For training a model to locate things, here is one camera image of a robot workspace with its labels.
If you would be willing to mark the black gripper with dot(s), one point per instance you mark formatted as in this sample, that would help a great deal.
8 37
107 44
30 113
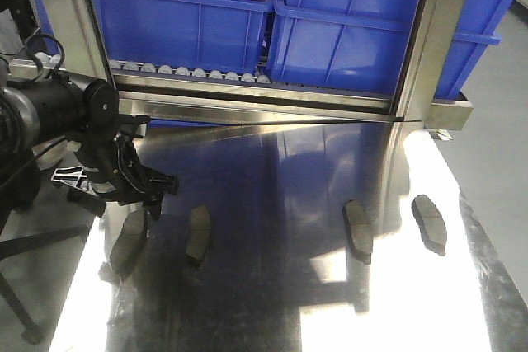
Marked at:
111 163

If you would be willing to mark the dark brake pad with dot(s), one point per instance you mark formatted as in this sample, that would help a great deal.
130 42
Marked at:
199 236
359 231
431 224
129 243

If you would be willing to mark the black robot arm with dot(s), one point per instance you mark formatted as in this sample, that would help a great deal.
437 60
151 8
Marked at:
58 109

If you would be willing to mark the left blue plastic bin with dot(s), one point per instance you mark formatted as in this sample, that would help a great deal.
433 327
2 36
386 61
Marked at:
226 35

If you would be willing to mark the blue plastic bin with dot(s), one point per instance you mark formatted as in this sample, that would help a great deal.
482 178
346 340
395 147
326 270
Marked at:
360 45
226 35

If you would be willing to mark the right blue plastic bin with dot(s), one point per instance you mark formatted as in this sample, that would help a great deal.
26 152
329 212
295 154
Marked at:
360 45

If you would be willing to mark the stainless steel rack frame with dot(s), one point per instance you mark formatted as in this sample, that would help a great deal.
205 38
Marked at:
221 102

